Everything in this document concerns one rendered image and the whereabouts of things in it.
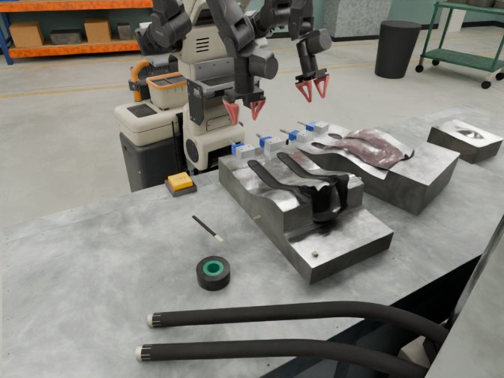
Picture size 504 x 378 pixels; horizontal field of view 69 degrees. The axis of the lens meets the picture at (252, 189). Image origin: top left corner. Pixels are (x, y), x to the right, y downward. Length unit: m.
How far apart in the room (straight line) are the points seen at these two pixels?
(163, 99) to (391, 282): 1.22
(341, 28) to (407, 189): 5.85
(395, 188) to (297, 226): 0.37
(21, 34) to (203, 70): 4.77
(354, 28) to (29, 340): 6.64
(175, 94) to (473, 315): 1.60
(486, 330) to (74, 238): 0.98
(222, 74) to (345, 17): 5.53
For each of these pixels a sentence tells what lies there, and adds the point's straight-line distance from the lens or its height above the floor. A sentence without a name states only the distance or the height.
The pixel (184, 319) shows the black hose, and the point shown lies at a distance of 0.78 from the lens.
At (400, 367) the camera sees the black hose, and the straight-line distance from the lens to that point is 0.70.
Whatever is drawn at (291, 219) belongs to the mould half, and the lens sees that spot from 0.90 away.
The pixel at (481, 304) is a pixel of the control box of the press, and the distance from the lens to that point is 0.24.
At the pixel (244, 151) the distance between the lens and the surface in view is 1.15.
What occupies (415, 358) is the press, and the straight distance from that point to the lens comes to 0.86.
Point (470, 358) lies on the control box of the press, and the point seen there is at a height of 1.27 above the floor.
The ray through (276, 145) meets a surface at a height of 0.91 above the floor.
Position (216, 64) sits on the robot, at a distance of 1.40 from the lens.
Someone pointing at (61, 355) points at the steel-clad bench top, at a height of 0.80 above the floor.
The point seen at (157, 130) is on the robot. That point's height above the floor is 0.75.
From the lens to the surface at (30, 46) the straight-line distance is 6.03.
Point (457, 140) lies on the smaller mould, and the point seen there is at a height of 0.86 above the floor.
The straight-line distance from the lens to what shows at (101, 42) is 5.95.
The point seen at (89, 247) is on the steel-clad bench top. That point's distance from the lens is 1.05.
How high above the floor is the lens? 1.47
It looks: 35 degrees down
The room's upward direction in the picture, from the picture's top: 1 degrees clockwise
